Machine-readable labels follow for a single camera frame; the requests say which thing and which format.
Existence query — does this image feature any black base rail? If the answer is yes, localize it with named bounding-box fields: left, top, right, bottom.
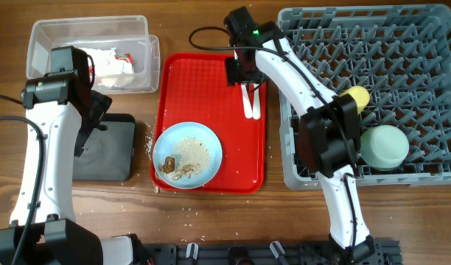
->
left=142, top=241, right=402, bottom=265

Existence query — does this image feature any red serving tray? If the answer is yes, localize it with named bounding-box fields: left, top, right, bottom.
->
left=150, top=53, right=267, bottom=194

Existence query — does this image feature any yellow plastic cup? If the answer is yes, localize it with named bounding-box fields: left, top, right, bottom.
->
left=339, top=86, right=370, bottom=114

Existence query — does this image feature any clear plastic bin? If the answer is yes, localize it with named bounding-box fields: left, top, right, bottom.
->
left=26, top=15, right=161, bottom=94

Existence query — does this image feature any light blue plate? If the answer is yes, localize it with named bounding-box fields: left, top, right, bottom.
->
left=152, top=121, right=223, bottom=190

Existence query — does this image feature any brown food scrap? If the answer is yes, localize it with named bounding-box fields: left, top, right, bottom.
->
left=158, top=156, right=175, bottom=174

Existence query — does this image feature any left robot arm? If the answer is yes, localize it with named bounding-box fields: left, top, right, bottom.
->
left=0, top=46, right=154, bottom=264

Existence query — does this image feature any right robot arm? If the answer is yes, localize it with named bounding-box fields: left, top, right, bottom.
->
left=223, top=7, right=374, bottom=264

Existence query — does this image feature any white napkin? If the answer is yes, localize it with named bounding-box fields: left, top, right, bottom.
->
left=82, top=48, right=135, bottom=88

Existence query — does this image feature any grey dishwasher rack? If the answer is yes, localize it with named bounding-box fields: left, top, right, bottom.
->
left=277, top=4, right=451, bottom=186

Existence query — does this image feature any mint green bowl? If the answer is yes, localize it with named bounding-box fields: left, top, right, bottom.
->
left=360, top=125, right=410, bottom=171

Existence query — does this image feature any black plastic bin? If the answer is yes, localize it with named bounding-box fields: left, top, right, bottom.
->
left=73, top=113, right=136, bottom=182

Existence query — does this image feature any white plastic fork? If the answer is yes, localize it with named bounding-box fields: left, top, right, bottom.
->
left=241, top=84, right=253, bottom=119

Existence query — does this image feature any white plastic spoon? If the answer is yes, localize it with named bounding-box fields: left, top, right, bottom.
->
left=252, top=84, right=261, bottom=120

